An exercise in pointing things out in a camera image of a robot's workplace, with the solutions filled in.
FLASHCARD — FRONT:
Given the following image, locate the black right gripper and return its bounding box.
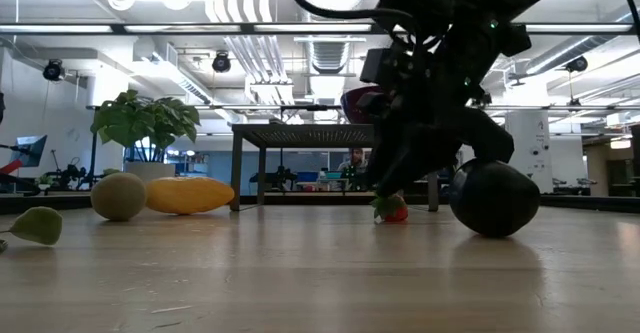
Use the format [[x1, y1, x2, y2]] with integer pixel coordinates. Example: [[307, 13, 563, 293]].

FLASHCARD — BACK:
[[355, 37, 515, 198]]

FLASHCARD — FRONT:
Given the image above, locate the red toy strawberry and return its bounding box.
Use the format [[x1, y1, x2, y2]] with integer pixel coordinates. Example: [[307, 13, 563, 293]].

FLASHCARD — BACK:
[[369, 192, 410, 224]]

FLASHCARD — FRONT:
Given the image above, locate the red colander bowl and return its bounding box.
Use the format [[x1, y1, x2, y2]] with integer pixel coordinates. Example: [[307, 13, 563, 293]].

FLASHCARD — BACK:
[[341, 85, 384, 125]]

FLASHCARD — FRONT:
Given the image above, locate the large black toy plum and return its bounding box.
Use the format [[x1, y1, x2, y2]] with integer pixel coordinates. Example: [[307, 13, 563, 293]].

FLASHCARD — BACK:
[[448, 158, 542, 239]]

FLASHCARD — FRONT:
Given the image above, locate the long yellow toy fruit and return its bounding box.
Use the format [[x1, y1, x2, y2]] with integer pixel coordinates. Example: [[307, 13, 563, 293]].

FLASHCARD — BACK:
[[144, 176, 236, 217]]

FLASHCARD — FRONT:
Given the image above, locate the round green toy melon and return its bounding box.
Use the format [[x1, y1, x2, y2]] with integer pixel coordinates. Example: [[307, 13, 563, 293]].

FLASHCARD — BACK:
[[90, 172, 148, 223]]

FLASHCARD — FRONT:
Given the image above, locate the green toy pear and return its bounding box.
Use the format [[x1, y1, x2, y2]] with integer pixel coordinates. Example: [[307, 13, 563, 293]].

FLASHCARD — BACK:
[[0, 206, 64, 247]]

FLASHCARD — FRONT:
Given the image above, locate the person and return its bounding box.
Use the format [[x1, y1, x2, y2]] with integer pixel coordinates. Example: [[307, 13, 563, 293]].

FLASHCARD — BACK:
[[337, 146, 372, 174]]

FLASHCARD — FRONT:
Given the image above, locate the perforated metal shelf riser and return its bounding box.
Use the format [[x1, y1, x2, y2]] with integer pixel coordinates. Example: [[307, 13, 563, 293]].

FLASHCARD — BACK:
[[230, 123, 441, 213]]

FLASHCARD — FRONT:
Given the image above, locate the white pillar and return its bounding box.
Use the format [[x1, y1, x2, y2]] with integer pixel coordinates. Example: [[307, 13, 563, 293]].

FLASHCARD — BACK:
[[504, 110, 554, 195]]

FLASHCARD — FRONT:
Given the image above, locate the black ceiling spotlight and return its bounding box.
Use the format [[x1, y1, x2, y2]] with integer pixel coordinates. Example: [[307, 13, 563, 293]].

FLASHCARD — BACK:
[[566, 55, 589, 74], [41, 58, 65, 83], [211, 51, 233, 74]]

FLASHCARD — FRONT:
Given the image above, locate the white plant pot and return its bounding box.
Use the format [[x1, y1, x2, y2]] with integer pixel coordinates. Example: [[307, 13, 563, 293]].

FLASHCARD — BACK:
[[123, 161, 177, 184]]

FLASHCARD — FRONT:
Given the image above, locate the green leafy plant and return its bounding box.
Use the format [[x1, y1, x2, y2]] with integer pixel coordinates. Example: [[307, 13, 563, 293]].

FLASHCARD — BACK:
[[90, 89, 202, 164]]

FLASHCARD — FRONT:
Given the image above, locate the small tilted background monitor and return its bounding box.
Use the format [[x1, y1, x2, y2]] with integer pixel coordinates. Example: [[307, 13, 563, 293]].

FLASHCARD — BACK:
[[10, 134, 49, 169]]

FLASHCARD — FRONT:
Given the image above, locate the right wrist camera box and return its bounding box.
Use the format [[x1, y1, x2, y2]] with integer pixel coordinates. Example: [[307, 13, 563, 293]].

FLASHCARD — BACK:
[[359, 47, 401, 87]]

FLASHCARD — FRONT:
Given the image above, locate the silver ventilation duct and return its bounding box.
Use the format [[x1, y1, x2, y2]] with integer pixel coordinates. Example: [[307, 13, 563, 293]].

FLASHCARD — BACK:
[[298, 0, 371, 75]]

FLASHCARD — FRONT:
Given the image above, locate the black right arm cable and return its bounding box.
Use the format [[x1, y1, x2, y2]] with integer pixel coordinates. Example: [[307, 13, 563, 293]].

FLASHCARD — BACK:
[[267, 0, 426, 39]]

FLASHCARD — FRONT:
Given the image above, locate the black table edge rail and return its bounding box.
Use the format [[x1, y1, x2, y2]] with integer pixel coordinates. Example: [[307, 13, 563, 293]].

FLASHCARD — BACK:
[[0, 191, 640, 215]]

